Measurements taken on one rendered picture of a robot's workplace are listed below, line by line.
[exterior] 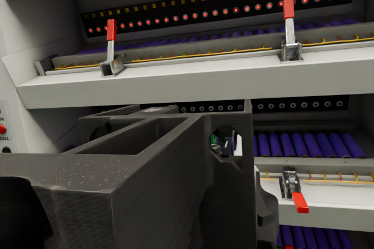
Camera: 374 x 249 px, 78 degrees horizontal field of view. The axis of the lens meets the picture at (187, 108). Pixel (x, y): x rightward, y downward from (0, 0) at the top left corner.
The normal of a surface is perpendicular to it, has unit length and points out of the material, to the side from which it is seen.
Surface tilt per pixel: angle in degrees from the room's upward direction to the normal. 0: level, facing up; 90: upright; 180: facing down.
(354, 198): 17
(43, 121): 90
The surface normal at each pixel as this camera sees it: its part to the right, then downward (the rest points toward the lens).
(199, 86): -0.20, 0.47
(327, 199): -0.15, -0.88
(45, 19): 0.97, -0.04
